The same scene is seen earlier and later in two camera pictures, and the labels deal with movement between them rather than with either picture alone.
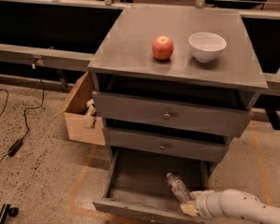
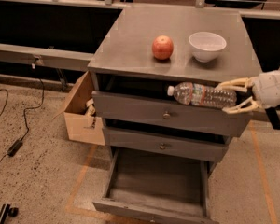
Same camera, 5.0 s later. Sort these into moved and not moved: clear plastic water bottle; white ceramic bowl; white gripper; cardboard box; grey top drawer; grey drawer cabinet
Moved: white gripper; clear plastic water bottle
Not moved: grey top drawer; grey drawer cabinet; white ceramic bowl; cardboard box
